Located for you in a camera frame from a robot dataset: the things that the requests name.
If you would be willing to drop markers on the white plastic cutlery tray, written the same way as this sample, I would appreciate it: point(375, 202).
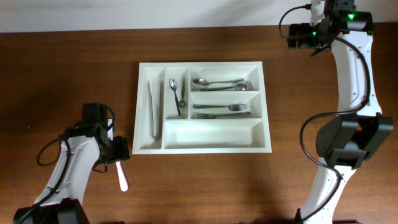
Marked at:
point(183, 135)

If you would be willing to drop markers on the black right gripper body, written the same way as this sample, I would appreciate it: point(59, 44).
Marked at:
point(310, 36)

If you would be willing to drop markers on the small steel fork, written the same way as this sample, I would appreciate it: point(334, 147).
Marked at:
point(233, 107)

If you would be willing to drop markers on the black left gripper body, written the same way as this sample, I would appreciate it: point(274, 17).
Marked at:
point(119, 150)

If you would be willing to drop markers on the steel tablespoon long handle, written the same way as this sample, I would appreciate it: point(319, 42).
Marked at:
point(201, 83)

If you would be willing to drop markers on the small steel measuring spoon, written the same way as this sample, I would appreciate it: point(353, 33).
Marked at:
point(173, 86)

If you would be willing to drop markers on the white plastic knife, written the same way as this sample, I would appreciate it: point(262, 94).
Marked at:
point(122, 177)

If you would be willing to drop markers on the large steel fork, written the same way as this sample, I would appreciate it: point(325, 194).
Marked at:
point(220, 115)

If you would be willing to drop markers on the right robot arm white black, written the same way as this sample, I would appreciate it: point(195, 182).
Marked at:
point(358, 128)

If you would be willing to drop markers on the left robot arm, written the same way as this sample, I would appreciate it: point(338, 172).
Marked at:
point(89, 143)

